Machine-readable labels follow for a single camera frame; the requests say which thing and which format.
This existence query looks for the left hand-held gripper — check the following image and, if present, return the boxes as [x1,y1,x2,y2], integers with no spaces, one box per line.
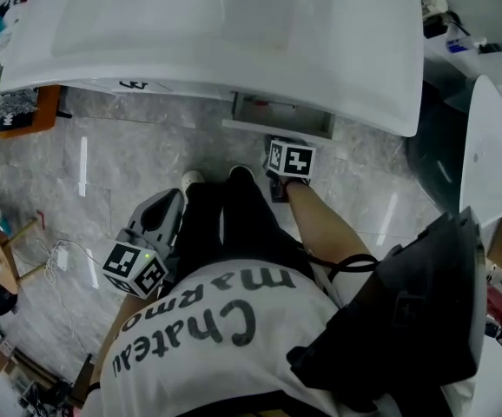
[102,188,187,299]

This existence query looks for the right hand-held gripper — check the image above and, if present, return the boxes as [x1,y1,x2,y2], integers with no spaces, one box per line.
[261,133,317,204]

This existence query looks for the white cabinet drawer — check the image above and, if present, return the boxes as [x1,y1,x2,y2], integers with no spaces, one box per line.
[221,90,337,142]

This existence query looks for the person's left forearm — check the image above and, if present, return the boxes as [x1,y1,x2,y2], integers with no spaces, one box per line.
[92,291,146,390]

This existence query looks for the person's right forearm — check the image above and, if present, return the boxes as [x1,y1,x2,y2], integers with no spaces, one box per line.
[283,179,376,273]

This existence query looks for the black shoulder bag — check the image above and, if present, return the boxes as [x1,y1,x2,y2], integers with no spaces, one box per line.
[285,206,489,410]

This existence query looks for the person's white shoe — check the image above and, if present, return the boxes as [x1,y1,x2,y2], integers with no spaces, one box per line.
[180,169,204,197]
[228,164,255,182]

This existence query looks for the white power adapter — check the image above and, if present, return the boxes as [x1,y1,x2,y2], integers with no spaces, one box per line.
[54,246,72,272]

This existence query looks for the person's black trousers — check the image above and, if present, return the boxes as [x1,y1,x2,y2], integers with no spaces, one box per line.
[172,169,317,286]

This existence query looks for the white printed t-shirt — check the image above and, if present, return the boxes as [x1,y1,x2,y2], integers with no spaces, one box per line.
[88,258,478,417]

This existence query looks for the white cabinet door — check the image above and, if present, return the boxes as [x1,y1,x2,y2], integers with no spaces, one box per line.
[79,79,134,93]
[131,80,175,93]

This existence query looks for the orange sofa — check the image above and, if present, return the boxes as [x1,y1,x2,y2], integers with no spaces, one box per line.
[0,36,61,141]

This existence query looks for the white ledge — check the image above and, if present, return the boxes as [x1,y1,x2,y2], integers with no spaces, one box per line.
[422,15,502,99]

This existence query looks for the white vanity cabinet with sink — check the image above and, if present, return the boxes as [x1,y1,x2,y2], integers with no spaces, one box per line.
[0,0,426,142]

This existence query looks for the dark green bathtub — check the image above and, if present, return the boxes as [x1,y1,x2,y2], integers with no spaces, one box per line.
[406,74,502,229]

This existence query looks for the black bottle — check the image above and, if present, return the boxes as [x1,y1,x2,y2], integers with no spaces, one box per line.
[424,10,460,38]

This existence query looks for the small blue bottle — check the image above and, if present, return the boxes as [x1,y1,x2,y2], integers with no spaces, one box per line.
[446,32,486,56]

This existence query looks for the white jar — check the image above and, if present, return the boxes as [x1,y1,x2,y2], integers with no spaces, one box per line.
[422,0,450,17]

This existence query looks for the white floor cable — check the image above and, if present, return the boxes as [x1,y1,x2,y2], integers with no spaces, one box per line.
[36,237,104,351]

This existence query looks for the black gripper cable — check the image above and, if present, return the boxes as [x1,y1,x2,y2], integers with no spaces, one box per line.
[294,239,382,297]

